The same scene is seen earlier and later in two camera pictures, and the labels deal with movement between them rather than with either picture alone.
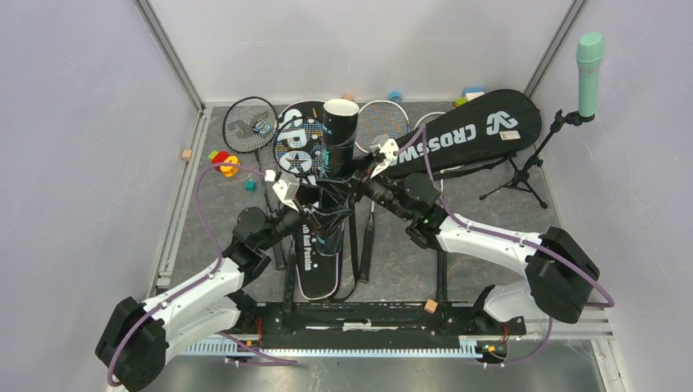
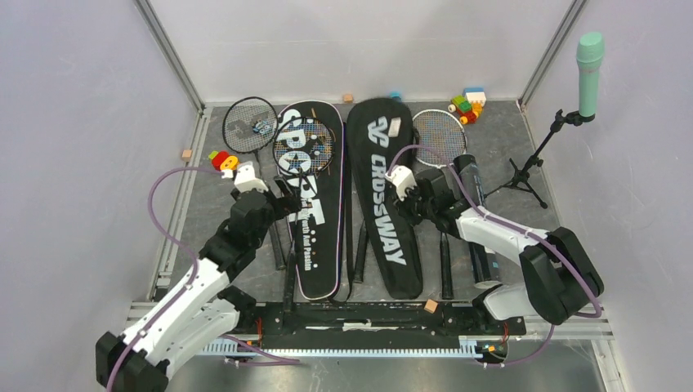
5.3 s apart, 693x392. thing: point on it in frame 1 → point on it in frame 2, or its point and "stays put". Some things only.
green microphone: x=589 y=50 stays put
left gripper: x=309 y=195 → x=284 y=205
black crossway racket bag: x=480 y=129 → x=377 y=127
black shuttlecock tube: x=339 y=140 → x=485 y=263
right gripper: x=362 y=180 → x=403 y=210
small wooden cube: x=431 y=306 stays put
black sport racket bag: x=297 y=149 stays put
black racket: x=298 y=144 stays put
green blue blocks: x=467 y=95 stays put
